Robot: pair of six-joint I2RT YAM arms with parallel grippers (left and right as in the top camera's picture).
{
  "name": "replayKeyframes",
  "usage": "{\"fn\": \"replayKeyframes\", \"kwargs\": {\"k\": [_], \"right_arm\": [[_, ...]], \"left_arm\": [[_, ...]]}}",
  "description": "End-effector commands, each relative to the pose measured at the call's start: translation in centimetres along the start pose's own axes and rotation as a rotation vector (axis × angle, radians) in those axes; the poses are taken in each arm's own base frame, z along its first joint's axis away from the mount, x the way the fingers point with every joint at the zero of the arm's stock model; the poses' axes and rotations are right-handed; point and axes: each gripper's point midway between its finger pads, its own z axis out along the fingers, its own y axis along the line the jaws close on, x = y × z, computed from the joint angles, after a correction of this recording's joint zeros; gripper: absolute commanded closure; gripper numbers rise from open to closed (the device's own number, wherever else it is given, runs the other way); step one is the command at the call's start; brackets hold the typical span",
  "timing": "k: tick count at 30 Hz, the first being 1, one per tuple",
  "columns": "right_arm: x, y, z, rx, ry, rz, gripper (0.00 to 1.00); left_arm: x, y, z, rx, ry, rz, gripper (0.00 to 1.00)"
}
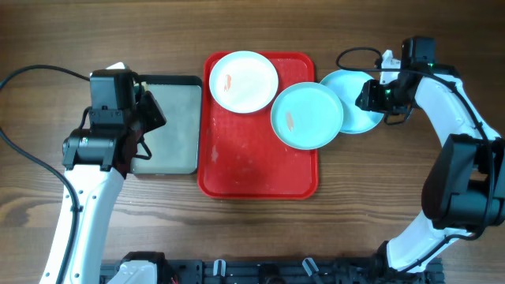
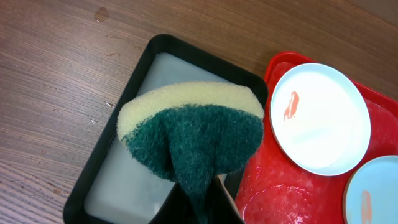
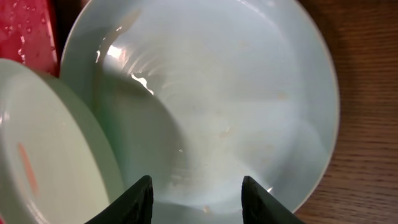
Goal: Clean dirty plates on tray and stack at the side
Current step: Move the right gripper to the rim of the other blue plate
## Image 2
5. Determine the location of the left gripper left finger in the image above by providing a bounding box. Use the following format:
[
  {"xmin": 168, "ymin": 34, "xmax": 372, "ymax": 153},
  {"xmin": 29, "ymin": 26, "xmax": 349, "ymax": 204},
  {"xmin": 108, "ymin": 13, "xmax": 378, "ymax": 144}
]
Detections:
[{"xmin": 149, "ymin": 184, "xmax": 195, "ymax": 224}]

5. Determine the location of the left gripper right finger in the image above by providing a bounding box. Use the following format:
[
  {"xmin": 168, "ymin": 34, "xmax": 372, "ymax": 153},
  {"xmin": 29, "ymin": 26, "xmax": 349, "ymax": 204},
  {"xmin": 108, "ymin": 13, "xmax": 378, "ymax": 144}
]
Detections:
[{"xmin": 208, "ymin": 175, "xmax": 244, "ymax": 224}]

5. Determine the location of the green and yellow sponge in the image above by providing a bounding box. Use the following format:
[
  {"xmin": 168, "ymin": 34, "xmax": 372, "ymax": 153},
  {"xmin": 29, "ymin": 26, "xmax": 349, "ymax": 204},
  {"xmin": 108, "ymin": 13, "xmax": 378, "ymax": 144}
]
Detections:
[{"xmin": 117, "ymin": 82, "xmax": 264, "ymax": 216}]

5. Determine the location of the black water tray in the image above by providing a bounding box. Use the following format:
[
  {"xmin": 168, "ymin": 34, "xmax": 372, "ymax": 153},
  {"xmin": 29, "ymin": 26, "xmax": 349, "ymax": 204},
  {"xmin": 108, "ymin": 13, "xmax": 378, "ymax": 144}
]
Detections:
[{"xmin": 63, "ymin": 34, "xmax": 268, "ymax": 223}]

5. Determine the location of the white plate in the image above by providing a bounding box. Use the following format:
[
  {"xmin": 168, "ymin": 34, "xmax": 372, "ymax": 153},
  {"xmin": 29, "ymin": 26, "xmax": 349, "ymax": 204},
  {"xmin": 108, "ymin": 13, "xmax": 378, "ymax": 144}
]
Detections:
[{"xmin": 269, "ymin": 63, "xmax": 371, "ymax": 176}]

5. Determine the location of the light blue plate right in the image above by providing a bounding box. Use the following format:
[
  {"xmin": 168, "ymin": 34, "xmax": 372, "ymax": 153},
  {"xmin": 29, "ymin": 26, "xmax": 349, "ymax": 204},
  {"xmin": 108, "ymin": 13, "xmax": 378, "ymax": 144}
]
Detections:
[{"xmin": 343, "ymin": 156, "xmax": 397, "ymax": 224}]

